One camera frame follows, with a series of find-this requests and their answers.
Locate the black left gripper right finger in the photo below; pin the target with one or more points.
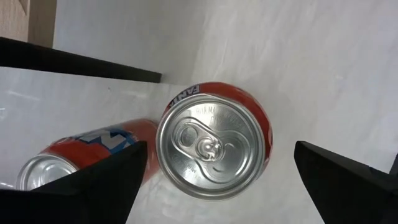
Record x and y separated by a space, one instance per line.
342 193

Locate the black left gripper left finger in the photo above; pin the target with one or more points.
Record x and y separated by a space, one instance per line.
93 193

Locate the red soda can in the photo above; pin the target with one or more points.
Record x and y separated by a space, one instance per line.
93 146
214 146

